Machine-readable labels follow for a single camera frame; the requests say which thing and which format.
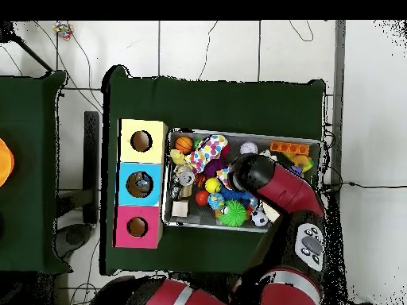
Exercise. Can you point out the small yellow duck toy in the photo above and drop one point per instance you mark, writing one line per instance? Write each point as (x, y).
(178, 156)

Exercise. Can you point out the small white baseball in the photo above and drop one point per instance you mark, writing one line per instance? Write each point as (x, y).
(249, 147)

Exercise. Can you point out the small orange basketball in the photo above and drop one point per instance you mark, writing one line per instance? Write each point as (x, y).
(184, 143)

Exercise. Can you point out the polka dot cloth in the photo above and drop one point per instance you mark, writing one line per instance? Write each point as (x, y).
(208, 151)

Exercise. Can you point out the yellow ball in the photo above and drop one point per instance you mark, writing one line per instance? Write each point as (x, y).
(213, 185)

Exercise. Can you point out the small globe print ball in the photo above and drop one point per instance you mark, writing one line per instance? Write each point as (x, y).
(216, 201)

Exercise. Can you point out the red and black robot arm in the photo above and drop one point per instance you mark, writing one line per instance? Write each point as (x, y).
(286, 187)

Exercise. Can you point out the orange round object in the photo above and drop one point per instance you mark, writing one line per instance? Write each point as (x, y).
(5, 162)

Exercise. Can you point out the crushed silver can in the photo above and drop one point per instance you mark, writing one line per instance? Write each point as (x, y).
(186, 176)

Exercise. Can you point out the clear plastic bottle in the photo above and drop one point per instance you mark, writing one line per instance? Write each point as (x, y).
(141, 185)

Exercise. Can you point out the small red ball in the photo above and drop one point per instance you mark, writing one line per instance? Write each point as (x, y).
(202, 197)

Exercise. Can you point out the wooden box with three holes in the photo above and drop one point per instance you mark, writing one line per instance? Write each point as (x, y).
(156, 149)

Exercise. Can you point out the small colourful floor toy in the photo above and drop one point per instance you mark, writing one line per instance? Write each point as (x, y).
(62, 29)

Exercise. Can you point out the green spiky ball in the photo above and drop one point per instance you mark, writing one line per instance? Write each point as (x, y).
(233, 214)

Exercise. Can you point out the green cloth side table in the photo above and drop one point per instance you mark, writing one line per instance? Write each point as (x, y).
(32, 159)

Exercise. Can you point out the small soccer ball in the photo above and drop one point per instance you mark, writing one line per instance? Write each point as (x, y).
(259, 218)

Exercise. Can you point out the orange toy building block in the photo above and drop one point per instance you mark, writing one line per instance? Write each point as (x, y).
(289, 147)

